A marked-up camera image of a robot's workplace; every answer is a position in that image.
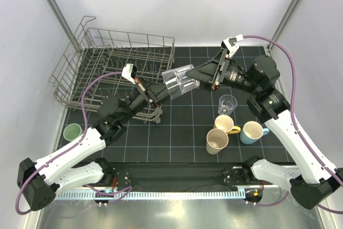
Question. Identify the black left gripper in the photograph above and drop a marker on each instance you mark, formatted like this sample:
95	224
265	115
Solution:
158	90

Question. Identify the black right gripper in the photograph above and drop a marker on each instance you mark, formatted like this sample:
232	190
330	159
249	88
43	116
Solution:
206	73

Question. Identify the large clear faceted glass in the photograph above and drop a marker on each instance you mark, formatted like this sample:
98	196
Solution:
178	83

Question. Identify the small clear faceted glass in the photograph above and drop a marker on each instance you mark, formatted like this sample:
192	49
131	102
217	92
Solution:
227	104

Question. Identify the yellow mug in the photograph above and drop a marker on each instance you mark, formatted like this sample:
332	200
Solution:
226	124

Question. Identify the light green cup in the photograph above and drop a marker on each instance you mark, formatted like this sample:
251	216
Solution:
72	131

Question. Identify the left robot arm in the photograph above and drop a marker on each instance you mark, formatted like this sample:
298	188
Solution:
42	180

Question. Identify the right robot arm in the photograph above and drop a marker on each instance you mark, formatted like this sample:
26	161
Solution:
314	178

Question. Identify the black gridded mat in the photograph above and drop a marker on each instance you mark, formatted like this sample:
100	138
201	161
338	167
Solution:
185	122

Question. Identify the beige cup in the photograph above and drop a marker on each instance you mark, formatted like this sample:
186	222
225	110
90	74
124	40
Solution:
216	140

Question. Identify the blue mug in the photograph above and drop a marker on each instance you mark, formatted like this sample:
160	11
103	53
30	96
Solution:
252	131

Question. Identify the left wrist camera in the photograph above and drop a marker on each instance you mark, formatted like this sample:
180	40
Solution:
129	72

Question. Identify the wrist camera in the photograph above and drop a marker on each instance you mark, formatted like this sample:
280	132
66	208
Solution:
129	72
231	44

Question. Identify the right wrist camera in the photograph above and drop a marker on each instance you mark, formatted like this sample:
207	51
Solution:
231	44

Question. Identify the grey wire dish rack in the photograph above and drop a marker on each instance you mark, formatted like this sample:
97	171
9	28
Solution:
88	68

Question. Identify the white cable duct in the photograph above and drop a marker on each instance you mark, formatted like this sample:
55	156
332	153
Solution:
88	194

